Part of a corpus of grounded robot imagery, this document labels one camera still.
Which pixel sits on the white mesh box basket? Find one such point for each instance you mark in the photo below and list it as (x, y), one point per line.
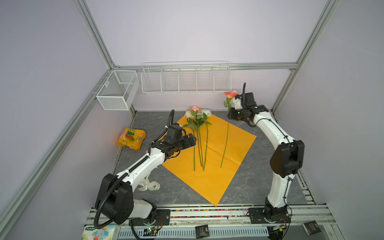
(118, 90)

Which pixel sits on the white fake rose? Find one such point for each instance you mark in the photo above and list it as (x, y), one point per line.
(206, 115)

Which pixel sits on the cream fake rose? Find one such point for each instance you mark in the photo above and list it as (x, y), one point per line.
(190, 118)

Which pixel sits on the orange wrapping paper sheet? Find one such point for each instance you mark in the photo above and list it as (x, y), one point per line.
(203, 177)

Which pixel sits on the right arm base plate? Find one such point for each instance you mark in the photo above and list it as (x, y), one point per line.
(269, 216)

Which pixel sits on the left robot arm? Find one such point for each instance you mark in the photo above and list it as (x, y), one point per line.
(115, 201)

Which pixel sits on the white slotted cable duct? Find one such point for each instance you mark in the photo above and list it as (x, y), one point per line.
(215, 233)

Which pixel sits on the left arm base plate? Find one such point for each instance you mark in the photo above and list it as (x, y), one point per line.
(161, 217)

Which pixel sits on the light pink fake rose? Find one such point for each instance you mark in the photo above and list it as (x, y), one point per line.
(195, 111)

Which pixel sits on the dark pink fake rose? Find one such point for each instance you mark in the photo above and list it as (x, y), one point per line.
(228, 105)

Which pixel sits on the black box right front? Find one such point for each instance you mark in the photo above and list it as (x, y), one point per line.
(311, 228)

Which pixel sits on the tissue pack with elephant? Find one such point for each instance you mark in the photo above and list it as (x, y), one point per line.
(109, 232)

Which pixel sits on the white wire wall shelf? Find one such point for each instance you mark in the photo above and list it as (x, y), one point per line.
(186, 77)

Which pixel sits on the black box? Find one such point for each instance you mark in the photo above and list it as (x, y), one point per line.
(311, 228)
(202, 231)

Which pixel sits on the aluminium front rail frame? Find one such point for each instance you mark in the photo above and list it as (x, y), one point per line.
(236, 216)

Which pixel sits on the black box centre front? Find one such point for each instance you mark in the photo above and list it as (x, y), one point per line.
(202, 231)

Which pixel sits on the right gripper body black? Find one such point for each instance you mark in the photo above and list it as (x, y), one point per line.
(237, 115)

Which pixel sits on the white ribbon gold lettering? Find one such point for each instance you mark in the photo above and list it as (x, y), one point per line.
(147, 185)

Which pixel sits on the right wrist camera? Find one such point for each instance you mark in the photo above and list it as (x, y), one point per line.
(245, 101)

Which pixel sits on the yellow snack bag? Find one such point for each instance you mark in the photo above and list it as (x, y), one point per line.
(131, 138)

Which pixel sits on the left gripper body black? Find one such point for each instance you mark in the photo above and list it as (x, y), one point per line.
(182, 143)

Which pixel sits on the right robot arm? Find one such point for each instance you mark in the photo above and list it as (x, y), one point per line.
(285, 161)

